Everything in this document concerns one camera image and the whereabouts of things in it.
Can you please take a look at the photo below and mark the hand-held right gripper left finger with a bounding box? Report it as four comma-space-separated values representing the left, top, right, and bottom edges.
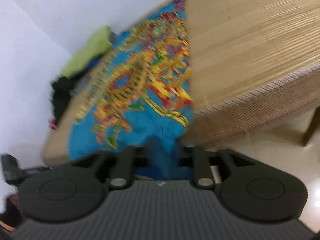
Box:
71, 136, 161, 190

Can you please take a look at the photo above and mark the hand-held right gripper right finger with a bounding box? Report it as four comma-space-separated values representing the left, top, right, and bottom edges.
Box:
174, 140, 256, 189

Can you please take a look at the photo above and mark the colourful printed blue cloth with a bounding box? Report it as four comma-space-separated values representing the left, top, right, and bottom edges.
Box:
69, 0, 194, 180

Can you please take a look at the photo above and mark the black garment with pink trim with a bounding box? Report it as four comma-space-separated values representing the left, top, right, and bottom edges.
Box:
50, 76, 75, 130

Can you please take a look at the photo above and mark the green folded cloth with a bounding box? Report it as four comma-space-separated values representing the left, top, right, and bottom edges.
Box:
61, 26, 113, 78

